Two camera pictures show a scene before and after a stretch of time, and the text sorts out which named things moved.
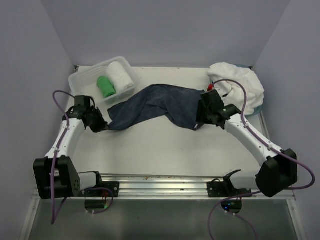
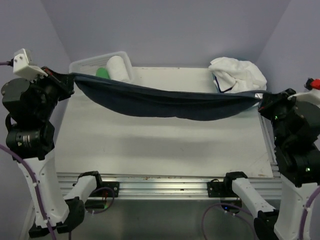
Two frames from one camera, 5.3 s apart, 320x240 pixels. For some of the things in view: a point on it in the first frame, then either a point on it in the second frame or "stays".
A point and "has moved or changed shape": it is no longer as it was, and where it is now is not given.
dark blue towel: [180, 104] has moved or changed shape
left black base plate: [114, 186] stays
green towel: [105, 87] to [102, 72]
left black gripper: [102, 124] to [64, 81]
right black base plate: [217, 189] stays
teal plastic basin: [258, 110] to [256, 106]
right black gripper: [201, 115] to [271, 99]
